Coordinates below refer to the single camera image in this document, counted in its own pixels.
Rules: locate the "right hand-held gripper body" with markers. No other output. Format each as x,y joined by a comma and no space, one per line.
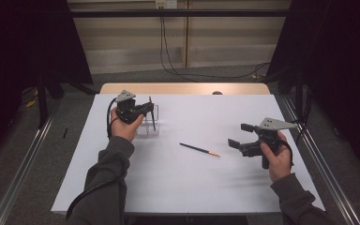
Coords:
268,137

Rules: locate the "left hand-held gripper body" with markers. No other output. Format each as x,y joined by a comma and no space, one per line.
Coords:
126,109

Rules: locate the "clear acrylic pen holder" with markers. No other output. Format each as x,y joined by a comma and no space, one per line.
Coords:
148,129

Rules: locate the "person's left hand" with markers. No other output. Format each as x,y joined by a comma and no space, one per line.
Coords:
123,129

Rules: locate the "person's right hand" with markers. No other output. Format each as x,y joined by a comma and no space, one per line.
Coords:
279,162

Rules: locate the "wooden table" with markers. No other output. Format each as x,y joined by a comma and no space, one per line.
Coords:
184,88

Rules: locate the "white table board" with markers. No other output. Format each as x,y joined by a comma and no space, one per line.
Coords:
200,181

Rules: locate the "small black floor object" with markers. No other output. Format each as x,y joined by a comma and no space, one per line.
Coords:
65,133

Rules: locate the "black metal stand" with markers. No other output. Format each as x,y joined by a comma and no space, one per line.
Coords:
42,100

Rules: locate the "black curtain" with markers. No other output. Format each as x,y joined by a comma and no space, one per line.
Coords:
18,62
340,78

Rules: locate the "yellow floor object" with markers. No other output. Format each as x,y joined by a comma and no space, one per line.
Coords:
31,102

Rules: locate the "black horizontal bar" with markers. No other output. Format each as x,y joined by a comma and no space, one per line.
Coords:
181,13

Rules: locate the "metal floor rail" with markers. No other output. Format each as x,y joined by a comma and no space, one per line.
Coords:
22,175
325,175

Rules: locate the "vertical wall trim strip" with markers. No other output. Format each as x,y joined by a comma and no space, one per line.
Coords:
186,31

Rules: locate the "white wall socket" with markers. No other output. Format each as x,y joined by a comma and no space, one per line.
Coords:
166,3

